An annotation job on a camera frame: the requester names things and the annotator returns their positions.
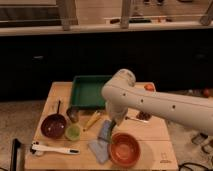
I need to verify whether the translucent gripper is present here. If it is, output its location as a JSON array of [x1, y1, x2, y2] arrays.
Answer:
[[107, 106, 128, 125]]

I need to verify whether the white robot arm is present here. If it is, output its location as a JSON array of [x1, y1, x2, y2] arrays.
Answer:
[[101, 69, 213, 136]]

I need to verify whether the small metal cup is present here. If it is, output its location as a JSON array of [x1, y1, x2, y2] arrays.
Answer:
[[66, 107, 79, 123]]

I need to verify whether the green plastic cup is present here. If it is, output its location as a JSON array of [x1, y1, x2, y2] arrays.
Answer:
[[65, 124, 80, 141]]

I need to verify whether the silver fork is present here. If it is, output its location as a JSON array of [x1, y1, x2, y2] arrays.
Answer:
[[125, 116, 149, 123]]

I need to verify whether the blue sponge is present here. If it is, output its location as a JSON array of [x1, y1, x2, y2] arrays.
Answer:
[[98, 120, 111, 142]]

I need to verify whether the brown pine cone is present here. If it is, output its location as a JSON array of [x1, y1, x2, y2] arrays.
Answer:
[[136, 112, 152, 121]]

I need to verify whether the orange bowl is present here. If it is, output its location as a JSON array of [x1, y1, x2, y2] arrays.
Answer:
[[108, 133, 141, 168]]

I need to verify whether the grey blue cloth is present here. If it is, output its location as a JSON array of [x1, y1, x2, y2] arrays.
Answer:
[[88, 140, 109, 164]]

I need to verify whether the green plastic tray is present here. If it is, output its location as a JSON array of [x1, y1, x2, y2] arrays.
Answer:
[[70, 75, 111, 109]]

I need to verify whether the orange tomato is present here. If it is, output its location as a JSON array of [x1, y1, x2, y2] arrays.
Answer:
[[144, 84, 155, 91]]

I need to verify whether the dark red pan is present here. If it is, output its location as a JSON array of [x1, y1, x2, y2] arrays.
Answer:
[[41, 101, 67, 139]]

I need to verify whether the spice bottle rack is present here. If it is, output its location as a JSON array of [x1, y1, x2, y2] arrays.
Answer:
[[191, 88, 213, 164]]

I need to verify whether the black stand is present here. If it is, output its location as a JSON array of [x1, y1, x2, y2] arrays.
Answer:
[[9, 138, 25, 171]]

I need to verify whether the white handled brush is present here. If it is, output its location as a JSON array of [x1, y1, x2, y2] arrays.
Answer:
[[30, 142, 80, 156]]

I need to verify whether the black cable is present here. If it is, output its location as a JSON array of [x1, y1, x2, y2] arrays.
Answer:
[[178, 161, 213, 171]]

